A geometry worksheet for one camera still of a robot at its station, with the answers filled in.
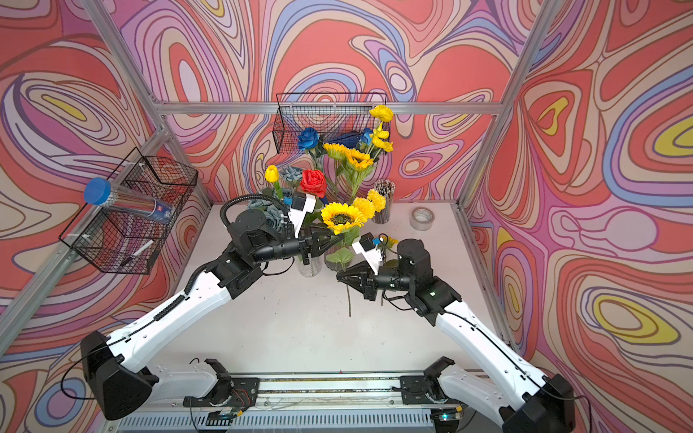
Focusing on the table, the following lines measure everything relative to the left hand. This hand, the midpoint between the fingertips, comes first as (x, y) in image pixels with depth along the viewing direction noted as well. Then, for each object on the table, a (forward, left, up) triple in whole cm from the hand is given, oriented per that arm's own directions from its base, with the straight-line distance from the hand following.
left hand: (344, 238), depth 59 cm
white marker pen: (+7, +57, -14) cm, 59 cm away
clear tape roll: (+41, -32, -38) cm, 64 cm away
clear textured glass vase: (+14, +12, -35) cm, 40 cm away
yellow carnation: (+18, -8, -6) cm, 20 cm away
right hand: (-4, +1, -13) cm, 14 cm away
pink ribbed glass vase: (-2, +1, -5) cm, 5 cm away
